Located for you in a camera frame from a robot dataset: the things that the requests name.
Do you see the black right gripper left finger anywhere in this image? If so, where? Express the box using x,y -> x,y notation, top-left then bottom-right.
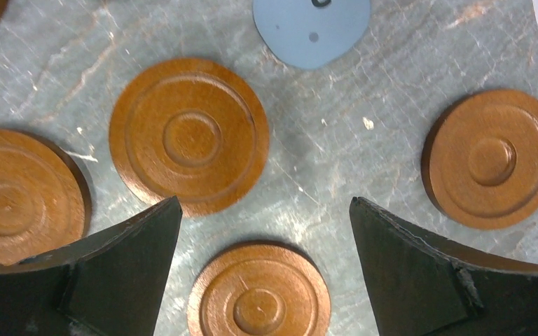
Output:
0,197 -> 183,335

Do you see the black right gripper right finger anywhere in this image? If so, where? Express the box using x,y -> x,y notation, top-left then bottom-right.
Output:
350,197 -> 538,335

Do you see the blue round coaster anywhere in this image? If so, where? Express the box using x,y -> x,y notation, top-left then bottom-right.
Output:
252,0 -> 371,70

